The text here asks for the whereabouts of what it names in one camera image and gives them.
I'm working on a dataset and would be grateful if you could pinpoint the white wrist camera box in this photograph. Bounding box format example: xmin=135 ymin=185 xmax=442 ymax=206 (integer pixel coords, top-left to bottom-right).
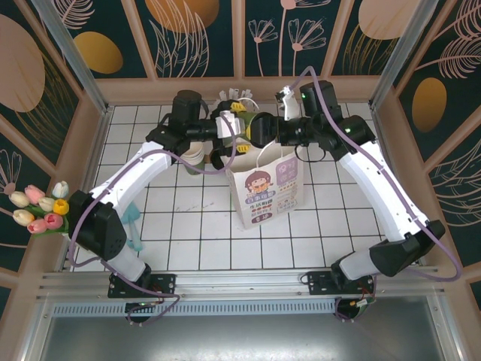
xmin=215 ymin=110 xmax=242 ymax=138
xmin=276 ymin=84 xmax=300 ymax=122

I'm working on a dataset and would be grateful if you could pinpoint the orange oval feather wall panel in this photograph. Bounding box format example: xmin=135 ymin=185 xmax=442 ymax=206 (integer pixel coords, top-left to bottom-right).
xmin=392 ymin=0 xmax=481 ymax=163

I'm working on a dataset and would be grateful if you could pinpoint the brushed metal sheet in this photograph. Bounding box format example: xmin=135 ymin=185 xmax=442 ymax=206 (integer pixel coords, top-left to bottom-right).
xmin=22 ymin=295 xmax=463 ymax=361

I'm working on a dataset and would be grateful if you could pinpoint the pink flower outline wall panel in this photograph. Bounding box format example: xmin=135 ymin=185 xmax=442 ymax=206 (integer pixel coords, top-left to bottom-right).
xmin=244 ymin=0 xmax=332 ymax=79

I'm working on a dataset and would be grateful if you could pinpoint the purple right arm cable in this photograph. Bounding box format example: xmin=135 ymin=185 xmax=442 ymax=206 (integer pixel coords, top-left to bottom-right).
xmin=291 ymin=66 xmax=464 ymax=302

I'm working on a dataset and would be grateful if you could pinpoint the pink feather outline wall panel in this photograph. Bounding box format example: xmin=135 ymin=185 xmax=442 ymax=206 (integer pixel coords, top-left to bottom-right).
xmin=426 ymin=129 xmax=481 ymax=272

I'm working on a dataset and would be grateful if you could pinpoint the peach circle gold stems panel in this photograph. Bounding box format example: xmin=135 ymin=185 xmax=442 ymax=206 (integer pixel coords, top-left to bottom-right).
xmin=329 ymin=0 xmax=406 ymax=77

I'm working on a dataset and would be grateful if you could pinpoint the grey slotted cable duct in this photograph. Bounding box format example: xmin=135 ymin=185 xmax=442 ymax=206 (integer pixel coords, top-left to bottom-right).
xmin=52 ymin=302 xmax=339 ymax=317

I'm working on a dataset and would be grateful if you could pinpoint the orange circle leaf wall panel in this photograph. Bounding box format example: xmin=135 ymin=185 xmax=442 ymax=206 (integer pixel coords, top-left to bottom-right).
xmin=134 ymin=0 xmax=236 ymax=79

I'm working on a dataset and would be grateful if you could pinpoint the aluminium frame post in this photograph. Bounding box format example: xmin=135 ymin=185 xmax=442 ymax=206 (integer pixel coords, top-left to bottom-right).
xmin=32 ymin=0 xmax=110 ymax=114
xmin=370 ymin=0 xmax=439 ymax=111

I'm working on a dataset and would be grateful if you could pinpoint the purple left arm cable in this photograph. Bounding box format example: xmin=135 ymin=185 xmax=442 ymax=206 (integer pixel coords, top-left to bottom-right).
xmin=67 ymin=112 xmax=238 ymax=326

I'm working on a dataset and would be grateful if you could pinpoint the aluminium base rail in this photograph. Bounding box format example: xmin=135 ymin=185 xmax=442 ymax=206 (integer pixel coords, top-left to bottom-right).
xmin=35 ymin=265 xmax=446 ymax=302

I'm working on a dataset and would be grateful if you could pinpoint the white printed paper bag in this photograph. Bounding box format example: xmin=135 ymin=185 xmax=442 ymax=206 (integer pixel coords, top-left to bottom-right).
xmin=224 ymin=96 xmax=305 ymax=231

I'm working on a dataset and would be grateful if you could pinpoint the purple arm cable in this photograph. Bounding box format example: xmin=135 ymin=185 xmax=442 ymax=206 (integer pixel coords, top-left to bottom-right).
xmin=67 ymin=112 xmax=238 ymax=326
xmin=291 ymin=66 xmax=464 ymax=302

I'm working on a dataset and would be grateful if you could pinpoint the teal toy shovel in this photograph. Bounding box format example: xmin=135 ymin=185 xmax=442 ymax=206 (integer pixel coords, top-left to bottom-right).
xmin=122 ymin=202 xmax=146 ymax=252

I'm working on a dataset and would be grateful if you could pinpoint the stack of cream paper cups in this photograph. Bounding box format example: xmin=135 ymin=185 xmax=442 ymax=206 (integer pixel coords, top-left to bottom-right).
xmin=183 ymin=141 xmax=207 ymax=176

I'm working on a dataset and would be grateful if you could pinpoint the orange oval dark wall panel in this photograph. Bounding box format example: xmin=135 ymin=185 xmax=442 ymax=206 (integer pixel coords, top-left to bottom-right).
xmin=48 ymin=0 xmax=150 ymax=80

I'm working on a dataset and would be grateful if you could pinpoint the peach circle dark wall panel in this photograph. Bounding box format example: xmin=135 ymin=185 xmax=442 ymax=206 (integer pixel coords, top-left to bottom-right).
xmin=0 ymin=0 xmax=83 ymax=125

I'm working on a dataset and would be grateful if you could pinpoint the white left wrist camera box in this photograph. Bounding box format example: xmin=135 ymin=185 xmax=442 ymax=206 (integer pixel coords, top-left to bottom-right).
xmin=215 ymin=110 xmax=242 ymax=138

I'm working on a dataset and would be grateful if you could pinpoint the white blue artificial tulip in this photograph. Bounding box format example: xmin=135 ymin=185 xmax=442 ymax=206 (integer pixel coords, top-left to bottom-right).
xmin=52 ymin=180 xmax=71 ymax=199

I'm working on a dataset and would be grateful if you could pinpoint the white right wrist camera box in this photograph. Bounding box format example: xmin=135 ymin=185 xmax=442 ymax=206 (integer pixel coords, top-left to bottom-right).
xmin=276 ymin=84 xmax=300 ymax=122

